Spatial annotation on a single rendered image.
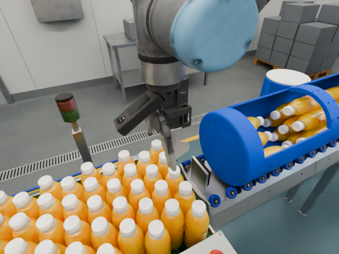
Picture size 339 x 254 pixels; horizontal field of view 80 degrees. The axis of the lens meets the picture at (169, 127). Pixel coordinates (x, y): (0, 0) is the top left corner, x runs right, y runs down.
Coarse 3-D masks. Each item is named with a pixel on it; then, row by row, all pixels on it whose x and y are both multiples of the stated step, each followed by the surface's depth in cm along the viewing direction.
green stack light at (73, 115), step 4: (76, 108) 77; (60, 112) 76; (64, 112) 74; (68, 112) 75; (72, 112) 76; (76, 112) 77; (64, 116) 76; (68, 116) 76; (72, 116) 76; (76, 116) 78; (64, 120) 77; (68, 120) 77; (72, 120) 77; (76, 120) 78
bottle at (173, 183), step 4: (180, 172) 66; (168, 176) 66; (180, 176) 66; (164, 180) 68; (168, 180) 66; (172, 180) 65; (176, 180) 65; (180, 180) 66; (168, 184) 66; (172, 184) 65; (176, 184) 65; (172, 188) 66; (176, 188) 66; (172, 192) 66
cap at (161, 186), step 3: (159, 180) 61; (162, 180) 61; (156, 183) 60; (159, 183) 60; (162, 183) 60; (165, 183) 60; (156, 186) 59; (159, 186) 59; (162, 186) 59; (165, 186) 59; (156, 189) 59; (159, 189) 59; (162, 189) 59; (165, 189) 59; (159, 192) 59; (162, 192) 59
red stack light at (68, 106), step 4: (72, 100) 74; (60, 104) 72; (64, 104) 73; (68, 104) 73; (72, 104) 74; (76, 104) 78; (60, 108) 74; (64, 108) 73; (68, 108) 74; (72, 108) 75
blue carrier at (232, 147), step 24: (264, 96) 81; (288, 96) 99; (312, 96) 78; (216, 120) 71; (240, 120) 64; (336, 120) 76; (216, 144) 74; (240, 144) 62; (312, 144) 73; (216, 168) 79; (240, 168) 65; (264, 168) 66
